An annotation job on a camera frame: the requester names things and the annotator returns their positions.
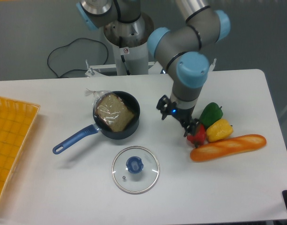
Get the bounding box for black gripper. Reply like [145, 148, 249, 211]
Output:
[156, 95, 200, 136]

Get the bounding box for glass pot lid blue knob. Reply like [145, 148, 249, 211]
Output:
[111, 146, 160, 195]

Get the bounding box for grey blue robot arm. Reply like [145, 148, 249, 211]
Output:
[76, 0, 230, 135]

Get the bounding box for red bell pepper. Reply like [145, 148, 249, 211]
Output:
[187, 124, 206, 148]

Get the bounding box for green bell pepper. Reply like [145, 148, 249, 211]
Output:
[199, 102, 223, 129]

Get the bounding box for yellow bell pepper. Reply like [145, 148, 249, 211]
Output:
[206, 119, 233, 142]

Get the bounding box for orange baguette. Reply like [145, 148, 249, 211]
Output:
[190, 134, 267, 162]

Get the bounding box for dark blue saucepan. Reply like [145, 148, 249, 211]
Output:
[53, 90, 140, 154]

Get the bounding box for wrapped bread slice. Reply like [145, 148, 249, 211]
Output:
[85, 89, 138, 132]

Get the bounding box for yellow woven basket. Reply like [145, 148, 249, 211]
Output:
[0, 96, 40, 202]

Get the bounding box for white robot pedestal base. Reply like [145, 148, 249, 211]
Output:
[84, 11, 217, 77]

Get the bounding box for black floor cable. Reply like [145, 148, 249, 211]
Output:
[47, 37, 109, 78]

